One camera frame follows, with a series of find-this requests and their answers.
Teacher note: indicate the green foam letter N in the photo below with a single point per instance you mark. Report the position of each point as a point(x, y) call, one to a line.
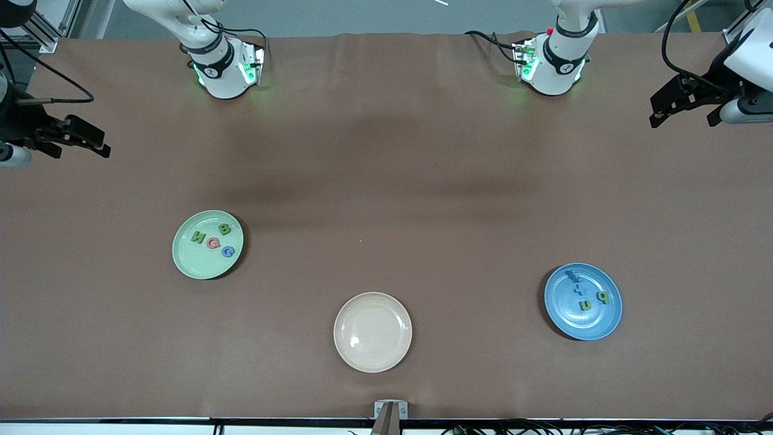
point(198, 237)

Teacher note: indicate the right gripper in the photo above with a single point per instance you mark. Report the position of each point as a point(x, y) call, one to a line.
point(23, 125)

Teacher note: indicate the green foam letter B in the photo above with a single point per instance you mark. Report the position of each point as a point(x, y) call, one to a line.
point(224, 229)

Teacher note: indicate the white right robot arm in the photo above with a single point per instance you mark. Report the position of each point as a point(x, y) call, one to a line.
point(217, 66)

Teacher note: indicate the green foam letter u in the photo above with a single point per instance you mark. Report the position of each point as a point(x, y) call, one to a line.
point(585, 309)

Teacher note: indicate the grey metal mounting bracket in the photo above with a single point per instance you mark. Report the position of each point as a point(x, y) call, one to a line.
point(403, 411)

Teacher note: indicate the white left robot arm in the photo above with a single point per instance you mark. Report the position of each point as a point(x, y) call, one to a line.
point(558, 66)

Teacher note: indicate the blue plate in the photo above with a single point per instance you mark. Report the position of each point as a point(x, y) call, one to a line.
point(583, 323)

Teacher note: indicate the brown table mat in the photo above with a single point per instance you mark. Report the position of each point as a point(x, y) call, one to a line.
point(386, 121)

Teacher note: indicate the aluminium frame profile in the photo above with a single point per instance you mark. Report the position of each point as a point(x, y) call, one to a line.
point(732, 37)
point(48, 43)

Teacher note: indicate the green plate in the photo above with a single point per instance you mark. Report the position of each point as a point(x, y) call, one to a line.
point(205, 266)

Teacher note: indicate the beige plate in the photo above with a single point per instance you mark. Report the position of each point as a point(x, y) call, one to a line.
point(372, 332)

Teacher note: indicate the green foam letter p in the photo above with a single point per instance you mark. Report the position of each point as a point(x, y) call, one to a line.
point(602, 292)

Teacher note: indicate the pink foam letter Q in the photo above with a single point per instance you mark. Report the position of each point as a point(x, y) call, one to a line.
point(208, 243)

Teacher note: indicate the blue foam letter G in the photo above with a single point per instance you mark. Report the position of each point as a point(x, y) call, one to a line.
point(223, 252)

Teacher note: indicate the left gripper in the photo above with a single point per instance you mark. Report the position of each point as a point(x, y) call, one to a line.
point(710, 84)

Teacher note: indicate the blue foam letter m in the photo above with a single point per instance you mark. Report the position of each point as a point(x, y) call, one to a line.
point(571, 275)

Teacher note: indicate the blue foam letter t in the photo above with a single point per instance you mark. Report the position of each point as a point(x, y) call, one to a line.
point(580, 290)

